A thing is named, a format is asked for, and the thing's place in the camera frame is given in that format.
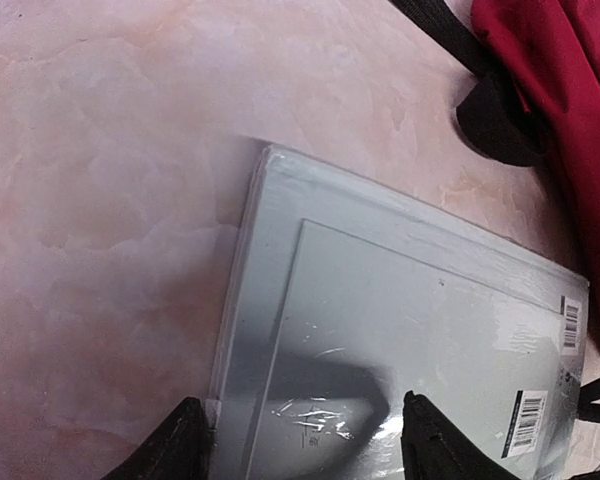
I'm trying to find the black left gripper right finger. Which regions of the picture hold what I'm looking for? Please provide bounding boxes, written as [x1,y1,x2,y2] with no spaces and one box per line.
[401,391,517,480]

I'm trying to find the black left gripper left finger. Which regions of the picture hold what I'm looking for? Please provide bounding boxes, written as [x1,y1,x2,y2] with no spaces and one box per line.
[102,397,212,480]

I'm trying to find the grey barcode book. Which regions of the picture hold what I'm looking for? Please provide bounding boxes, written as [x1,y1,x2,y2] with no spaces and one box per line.
[209,146,589,479]

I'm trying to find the red student backpack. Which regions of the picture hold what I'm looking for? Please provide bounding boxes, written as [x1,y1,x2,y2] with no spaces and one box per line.
[389,0,600,426]

